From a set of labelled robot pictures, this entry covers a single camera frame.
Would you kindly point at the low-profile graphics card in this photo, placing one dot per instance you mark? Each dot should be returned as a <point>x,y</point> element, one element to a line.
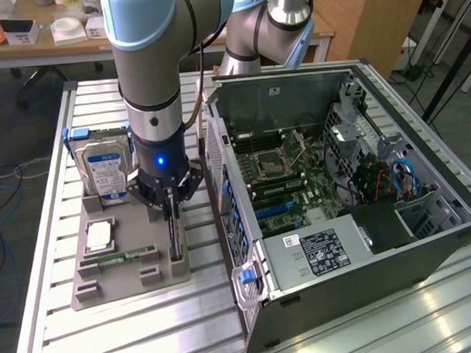
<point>175,240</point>

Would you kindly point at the white box with black lid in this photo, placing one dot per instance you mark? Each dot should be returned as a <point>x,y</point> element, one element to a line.
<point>19,33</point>

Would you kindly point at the metal disk bay cage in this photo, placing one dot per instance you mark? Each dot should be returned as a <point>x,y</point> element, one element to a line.
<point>346,141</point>

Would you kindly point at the green RAM stick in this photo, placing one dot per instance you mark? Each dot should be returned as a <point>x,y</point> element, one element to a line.
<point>118,257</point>

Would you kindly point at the silver CPU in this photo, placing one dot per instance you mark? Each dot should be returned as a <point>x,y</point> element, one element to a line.
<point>98,237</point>

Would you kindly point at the black RAM slot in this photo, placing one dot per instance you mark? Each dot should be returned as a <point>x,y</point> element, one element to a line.
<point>257,147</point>
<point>257,133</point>
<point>257,138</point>
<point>257,142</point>

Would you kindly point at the black office chair base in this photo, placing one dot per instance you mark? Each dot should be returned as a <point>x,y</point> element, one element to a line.
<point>34,77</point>

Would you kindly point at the black stand leg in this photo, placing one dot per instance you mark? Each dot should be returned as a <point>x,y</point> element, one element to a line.
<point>434,96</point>

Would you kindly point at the grey power supply unit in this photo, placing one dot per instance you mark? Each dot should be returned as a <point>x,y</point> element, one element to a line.
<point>285,267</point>

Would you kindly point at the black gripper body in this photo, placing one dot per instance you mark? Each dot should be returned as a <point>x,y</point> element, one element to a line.
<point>161,156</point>

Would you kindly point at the white box with red dot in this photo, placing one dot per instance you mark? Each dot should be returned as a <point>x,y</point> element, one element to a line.
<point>405,54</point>

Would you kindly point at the black plastic cover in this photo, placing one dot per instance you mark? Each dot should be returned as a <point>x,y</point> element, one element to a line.
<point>380,229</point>

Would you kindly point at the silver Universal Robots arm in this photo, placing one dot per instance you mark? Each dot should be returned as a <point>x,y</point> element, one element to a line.
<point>150,51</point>

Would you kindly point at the silver chipset heatsink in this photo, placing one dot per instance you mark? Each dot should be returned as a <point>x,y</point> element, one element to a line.
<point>318,217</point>

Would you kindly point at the grey parts rack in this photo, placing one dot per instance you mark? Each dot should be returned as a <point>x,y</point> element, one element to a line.
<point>123,281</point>

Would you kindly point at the metal socket cover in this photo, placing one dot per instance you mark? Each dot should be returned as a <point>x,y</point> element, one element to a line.
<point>296,140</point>

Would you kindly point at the wooden cabinet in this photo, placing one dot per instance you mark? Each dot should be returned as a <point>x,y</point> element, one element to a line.
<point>381,24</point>

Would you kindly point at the blue case latch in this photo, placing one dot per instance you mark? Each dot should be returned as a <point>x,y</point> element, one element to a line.
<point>247,277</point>

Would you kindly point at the small white labelled box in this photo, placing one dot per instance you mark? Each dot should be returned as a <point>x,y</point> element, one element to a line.
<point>95,28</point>

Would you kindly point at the open black PC case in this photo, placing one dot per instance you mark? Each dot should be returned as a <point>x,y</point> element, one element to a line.
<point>340,308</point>

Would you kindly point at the hard disk with blue carrier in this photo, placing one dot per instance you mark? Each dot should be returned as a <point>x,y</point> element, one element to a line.
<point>100,169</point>

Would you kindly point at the CPU socket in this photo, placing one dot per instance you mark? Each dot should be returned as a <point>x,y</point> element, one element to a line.
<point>271,163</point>

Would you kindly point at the blue expansion slot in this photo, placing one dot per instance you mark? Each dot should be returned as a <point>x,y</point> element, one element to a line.
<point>272,211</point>

